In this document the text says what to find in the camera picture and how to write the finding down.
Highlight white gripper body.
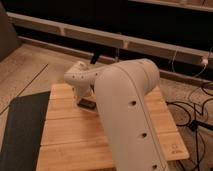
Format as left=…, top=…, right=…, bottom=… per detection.
left=74, top=86, right=92, bottom=99

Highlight black eraser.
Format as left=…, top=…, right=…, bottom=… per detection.
left=78, top=99, right=96, bottom=110

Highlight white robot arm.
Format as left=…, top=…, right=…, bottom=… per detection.
left=64, top=59, right=169, bottom=171

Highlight wooden board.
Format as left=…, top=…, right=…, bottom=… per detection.
left=36, top=84, right=189, bottom=171

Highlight dark floor mat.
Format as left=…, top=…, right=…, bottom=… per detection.
left=0, top=91, right=50, bottom=171

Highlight black bracket under rail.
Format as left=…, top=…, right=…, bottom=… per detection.
left=90, top=52, right=101, bottom=64

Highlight black cables on floor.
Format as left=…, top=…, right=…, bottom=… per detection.
left=165, top=81, right=213, bottom=171

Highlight white cable with plug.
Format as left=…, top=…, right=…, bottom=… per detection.
left=170, top=44, right=213, bottom=76

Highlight white wall rail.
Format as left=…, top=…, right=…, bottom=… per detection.
left=7, top=12, right=213, bottom=67

